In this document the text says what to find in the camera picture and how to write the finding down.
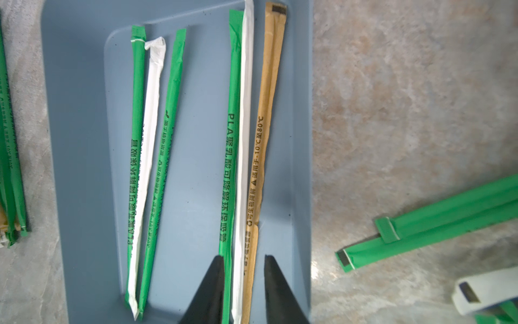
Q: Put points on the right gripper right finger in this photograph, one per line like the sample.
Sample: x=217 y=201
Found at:
x=281 y=304

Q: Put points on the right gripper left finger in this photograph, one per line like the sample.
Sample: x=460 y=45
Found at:
x=207 y=304

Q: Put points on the blue plastic storage tray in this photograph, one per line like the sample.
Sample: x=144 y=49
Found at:
x=88 y=63

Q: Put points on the brown paper straw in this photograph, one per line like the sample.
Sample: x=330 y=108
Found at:
x=274 y=28

